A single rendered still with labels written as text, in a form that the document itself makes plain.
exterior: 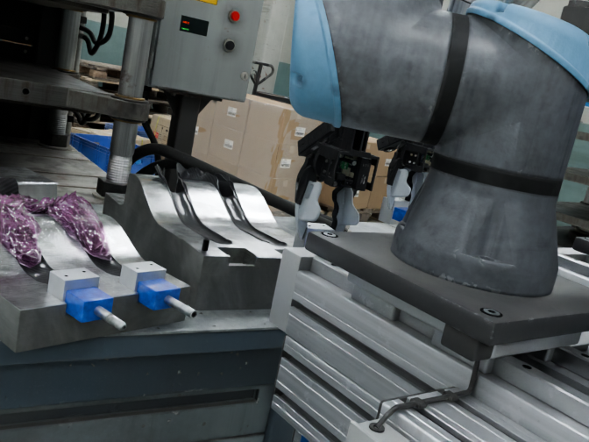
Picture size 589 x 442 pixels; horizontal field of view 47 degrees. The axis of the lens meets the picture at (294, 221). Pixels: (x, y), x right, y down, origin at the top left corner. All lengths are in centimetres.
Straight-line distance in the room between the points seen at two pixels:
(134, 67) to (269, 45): 755
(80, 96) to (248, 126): 356
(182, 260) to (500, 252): 63
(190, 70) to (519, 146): 141
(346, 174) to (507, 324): 52
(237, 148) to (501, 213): 477
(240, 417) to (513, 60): 80
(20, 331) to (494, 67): 60
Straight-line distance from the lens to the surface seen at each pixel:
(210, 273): 104
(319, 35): 57
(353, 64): 56
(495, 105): 58
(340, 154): 98
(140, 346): 97
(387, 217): 150
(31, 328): 87
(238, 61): 196
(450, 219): 59
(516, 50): 58
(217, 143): 549
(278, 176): 505
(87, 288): 89
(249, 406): 118
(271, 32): 922
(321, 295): 70
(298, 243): 105
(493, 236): 59
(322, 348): 70
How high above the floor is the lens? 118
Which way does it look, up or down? 12 degrees down
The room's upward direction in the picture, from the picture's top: 12 degrees clockwise
